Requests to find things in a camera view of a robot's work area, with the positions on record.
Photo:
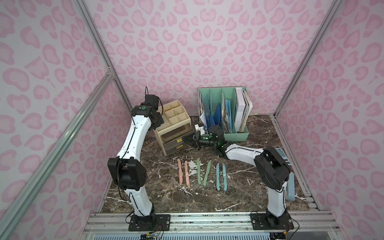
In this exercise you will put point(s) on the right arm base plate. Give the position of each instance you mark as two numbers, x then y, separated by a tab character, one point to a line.
269	222

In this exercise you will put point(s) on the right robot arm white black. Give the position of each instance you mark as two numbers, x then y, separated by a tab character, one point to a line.
272	168

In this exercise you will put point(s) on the grey blue calculator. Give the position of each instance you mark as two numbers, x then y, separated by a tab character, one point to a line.
284	156

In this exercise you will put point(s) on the white book in rack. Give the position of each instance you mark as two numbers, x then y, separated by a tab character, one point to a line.
239	109

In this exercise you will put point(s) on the pink knife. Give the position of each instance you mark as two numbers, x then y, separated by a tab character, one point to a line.
187	176
180	172

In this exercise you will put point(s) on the blue folder in rack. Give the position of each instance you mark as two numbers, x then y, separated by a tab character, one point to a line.
228	117

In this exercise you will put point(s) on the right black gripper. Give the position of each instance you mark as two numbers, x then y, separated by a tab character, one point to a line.
195	140

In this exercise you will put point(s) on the drawer with gold handle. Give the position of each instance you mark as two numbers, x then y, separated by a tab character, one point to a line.
177	133

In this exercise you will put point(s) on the teal knife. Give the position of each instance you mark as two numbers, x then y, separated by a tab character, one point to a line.
225	183
218	177

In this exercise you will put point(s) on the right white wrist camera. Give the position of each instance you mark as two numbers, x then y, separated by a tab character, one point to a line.
200	129

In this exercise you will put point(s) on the green knife left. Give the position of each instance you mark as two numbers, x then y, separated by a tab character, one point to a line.
199	171

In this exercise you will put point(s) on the green knife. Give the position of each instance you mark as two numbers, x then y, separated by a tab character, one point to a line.
209	164
199	171

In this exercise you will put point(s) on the green file organizer rack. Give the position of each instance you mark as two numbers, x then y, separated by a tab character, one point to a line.
214	106

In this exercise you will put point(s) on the pink knife right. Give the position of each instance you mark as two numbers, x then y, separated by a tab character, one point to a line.
187	176

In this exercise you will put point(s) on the beige desktop drawer organizer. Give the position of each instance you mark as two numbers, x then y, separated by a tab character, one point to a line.
177	123

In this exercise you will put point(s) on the pink knife left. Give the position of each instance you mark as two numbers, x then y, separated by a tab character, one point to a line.
180	172

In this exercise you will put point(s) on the aluminium front rail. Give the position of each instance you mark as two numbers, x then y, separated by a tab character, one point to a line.
215	222

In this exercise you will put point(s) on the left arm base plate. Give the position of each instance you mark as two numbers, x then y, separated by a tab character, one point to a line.
150	223

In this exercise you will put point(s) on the green knife right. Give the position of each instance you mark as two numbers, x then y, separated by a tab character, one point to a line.
209	164

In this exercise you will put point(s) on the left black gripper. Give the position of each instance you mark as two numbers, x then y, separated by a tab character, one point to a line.
159	120

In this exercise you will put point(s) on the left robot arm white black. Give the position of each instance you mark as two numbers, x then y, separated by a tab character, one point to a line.
126	169

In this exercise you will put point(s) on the papers in rack left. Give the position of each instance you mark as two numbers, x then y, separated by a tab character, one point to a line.
202	115

